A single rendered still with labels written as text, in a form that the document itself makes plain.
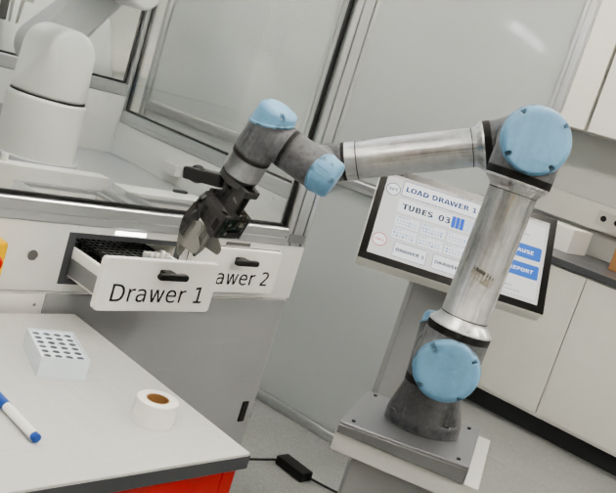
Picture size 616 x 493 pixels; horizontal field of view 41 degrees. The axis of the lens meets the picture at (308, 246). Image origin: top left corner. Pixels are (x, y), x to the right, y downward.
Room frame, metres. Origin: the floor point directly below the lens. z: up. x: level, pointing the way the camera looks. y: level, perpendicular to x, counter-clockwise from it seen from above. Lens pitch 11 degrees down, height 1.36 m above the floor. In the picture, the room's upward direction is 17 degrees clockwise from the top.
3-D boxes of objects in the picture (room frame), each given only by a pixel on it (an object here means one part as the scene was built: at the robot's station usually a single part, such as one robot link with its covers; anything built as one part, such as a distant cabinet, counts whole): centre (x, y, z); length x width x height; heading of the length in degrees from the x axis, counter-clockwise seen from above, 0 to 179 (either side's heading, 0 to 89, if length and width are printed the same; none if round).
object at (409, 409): (1.58, -0.32, 0.83); 0.15 x 0.15 x 0.10
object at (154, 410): (1.28, 0.16, 0.78); 0.07 x 0.07 x 0.04
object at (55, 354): (1.38, 0.37, 0.78); 0.12 x 0.08 x 0.04; 33
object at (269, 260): (1.98, 0.16, 0.87); 0.29 x 0.02 x 0.11; 139
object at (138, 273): (1.66, 0.27, 0.87); 0.29 x 0.02 x 0.11; 139
